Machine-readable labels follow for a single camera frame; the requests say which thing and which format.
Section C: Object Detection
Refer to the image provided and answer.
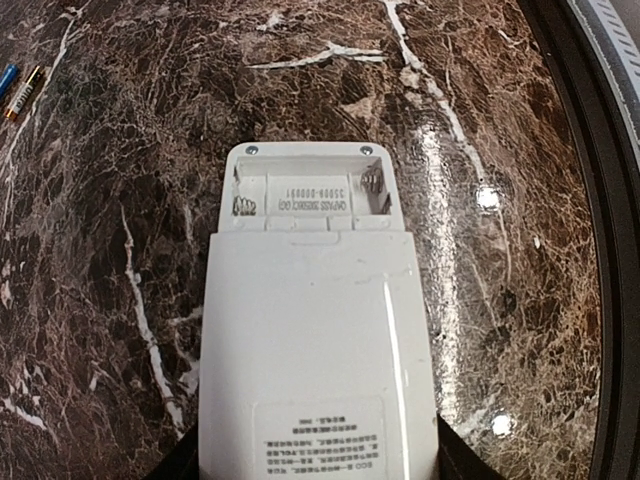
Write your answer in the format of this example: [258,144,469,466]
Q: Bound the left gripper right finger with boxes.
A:
[437,415,493,480]

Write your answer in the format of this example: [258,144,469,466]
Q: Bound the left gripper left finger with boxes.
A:
[144,424,199,480]

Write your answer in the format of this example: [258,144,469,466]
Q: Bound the white remote control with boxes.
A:
[198,142,439,479]

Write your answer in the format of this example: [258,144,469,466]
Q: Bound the gold black battery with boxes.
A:
[4,66,45,120]

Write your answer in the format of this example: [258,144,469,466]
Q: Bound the blue battery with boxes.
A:
[0,64,19,100]

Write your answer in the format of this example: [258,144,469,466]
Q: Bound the black front rail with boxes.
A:
[520,1,639,479]

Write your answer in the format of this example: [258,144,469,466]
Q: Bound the white slotted cable duct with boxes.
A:
[589,0,639,82]

